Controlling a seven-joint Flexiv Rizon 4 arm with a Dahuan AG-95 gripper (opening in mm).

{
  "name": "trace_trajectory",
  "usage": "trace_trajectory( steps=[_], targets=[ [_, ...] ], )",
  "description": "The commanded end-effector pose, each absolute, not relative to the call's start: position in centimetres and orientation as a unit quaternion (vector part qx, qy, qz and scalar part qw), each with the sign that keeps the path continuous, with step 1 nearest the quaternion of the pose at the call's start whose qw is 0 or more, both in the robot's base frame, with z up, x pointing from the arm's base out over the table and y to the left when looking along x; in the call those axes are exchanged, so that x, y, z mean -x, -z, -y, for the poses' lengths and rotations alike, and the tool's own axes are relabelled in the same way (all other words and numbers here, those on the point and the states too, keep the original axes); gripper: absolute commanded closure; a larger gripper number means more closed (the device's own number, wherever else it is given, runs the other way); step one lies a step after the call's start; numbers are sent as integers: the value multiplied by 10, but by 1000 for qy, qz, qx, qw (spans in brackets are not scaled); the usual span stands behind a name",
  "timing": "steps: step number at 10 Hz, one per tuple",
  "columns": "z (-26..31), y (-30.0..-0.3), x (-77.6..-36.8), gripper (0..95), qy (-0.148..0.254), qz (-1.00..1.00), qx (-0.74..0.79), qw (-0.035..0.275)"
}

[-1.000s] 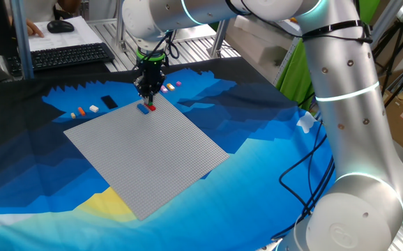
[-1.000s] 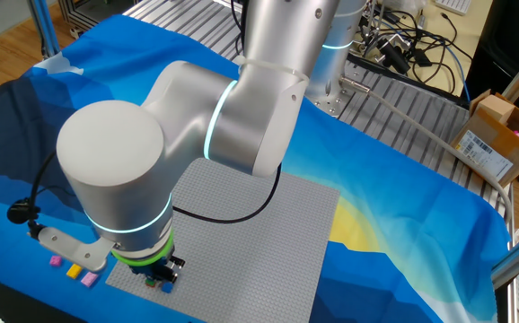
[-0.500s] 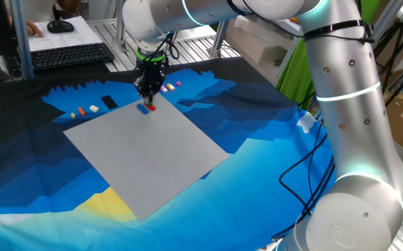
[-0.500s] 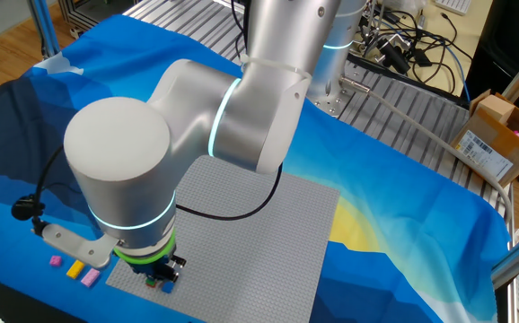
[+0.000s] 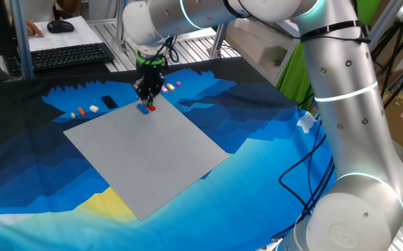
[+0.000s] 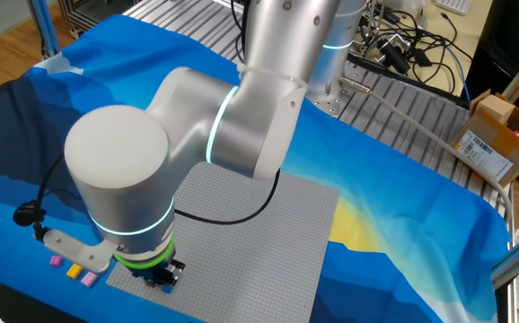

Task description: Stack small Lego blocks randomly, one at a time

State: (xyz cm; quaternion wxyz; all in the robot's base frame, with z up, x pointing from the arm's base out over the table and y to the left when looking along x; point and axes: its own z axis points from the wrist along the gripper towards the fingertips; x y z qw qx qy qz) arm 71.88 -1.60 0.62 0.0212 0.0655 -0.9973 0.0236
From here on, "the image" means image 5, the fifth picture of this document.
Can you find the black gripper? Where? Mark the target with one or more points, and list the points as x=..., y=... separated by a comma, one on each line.
x=150, y=75

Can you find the green Lego brick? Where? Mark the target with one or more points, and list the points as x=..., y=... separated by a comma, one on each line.
x=150, y=103

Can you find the light pink Lego brick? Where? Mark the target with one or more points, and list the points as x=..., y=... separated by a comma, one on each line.
x=165, y=89

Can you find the red Lego brick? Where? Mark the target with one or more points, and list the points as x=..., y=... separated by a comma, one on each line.
x=151, y=108

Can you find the blue Lego brick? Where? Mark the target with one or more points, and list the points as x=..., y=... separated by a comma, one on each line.
x=142, y=108

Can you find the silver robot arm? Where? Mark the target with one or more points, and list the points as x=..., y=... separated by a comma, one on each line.
x=348, y=132

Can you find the yellow Lego brick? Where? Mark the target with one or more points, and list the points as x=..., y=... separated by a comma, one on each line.
x=170, y=86

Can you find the small purple Lego brick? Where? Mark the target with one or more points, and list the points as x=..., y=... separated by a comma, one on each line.
x=178, y=83

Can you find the black Lego plate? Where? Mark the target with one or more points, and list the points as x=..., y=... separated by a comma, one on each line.
x=109, y=102

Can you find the white Lego brick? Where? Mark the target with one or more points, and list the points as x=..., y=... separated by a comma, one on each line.
x=94, y=108

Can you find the grey Lego baseplate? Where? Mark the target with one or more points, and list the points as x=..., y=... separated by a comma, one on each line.
x=145, y=153

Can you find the orange Lego brick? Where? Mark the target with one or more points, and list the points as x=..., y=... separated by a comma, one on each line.
x=81, y=111

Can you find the person's hand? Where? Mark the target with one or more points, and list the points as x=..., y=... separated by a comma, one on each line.
x=34, y=28

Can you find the white paper sheet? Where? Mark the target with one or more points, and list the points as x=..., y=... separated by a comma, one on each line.
x=79, y=35

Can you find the black keyboard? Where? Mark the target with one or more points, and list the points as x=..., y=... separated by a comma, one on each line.
x=65, y=55

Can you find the black computer mouse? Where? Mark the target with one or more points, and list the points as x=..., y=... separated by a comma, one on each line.
x=60, y=26

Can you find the white foam block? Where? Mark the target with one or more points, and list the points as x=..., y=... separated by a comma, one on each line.
x=257, y=52

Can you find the person in white shirt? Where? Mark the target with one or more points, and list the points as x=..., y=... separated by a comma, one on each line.
x=37, y=8

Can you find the blue mountain print cloth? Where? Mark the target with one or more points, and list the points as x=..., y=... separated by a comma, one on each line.
x=222, y=209

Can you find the green curtain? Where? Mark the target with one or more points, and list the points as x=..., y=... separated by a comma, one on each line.
x=292, y=76

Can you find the black tripod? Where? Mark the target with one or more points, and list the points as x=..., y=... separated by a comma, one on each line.
x=394, y=52

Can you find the aluminium frame post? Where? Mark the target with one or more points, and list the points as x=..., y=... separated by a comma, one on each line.
x=120, y=28
x=382, y=21
x=22, y=38
x=219, y=40

